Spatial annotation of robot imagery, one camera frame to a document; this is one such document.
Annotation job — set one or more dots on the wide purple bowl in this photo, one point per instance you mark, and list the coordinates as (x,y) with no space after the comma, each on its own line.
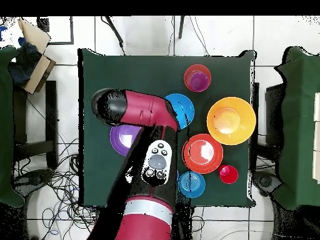
(122,137)

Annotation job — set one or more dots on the purple cup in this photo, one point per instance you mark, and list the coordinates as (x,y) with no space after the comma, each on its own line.
(199,81)

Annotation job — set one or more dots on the small orange bowl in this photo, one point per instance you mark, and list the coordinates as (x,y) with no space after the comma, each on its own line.
(190,72)

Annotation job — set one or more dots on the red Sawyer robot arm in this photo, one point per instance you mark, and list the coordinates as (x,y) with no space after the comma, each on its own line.
(140,107)

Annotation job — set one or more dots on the large blue bowl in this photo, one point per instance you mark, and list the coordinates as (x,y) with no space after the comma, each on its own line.
(185,110)

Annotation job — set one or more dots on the wide orange bowl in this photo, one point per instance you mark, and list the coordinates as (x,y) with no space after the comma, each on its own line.
(203,153)

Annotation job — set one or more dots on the dark green tablecloth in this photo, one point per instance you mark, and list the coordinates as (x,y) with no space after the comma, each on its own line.
(150,72)

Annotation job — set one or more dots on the teal bowl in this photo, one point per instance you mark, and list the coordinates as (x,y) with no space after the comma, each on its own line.
(192,185)

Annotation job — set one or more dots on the yellow bowl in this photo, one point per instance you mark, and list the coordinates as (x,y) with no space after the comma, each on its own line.
(231,120)

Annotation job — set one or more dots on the red cup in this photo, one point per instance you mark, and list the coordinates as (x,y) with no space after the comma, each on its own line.
(228,174)

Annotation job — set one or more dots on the short black leg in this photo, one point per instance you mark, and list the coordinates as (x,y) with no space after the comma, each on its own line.
(181,27)

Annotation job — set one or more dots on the black tripod leg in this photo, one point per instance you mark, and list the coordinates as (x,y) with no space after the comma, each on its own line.
(113,28)

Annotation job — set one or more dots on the black chair base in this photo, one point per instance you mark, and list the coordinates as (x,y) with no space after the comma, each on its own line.
(32,178)
(266,181)

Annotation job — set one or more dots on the cardboard box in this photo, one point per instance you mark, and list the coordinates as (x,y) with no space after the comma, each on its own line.
(37,75)

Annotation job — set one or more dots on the green covered table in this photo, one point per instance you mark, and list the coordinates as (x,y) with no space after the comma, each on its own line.
(300,125)
(5,125)

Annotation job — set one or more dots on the blue cloth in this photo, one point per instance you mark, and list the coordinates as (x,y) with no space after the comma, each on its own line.
(23,65)

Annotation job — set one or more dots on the white boxes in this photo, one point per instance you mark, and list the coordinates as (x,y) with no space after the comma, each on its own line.
(317,137)

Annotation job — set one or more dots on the black stool frame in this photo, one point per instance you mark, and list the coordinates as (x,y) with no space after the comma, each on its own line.
(51,112)

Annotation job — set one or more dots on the black chair frame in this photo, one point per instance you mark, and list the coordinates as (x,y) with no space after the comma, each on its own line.
(273,112)

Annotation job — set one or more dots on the thin black frame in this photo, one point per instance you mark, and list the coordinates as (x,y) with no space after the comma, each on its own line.
(71,32)

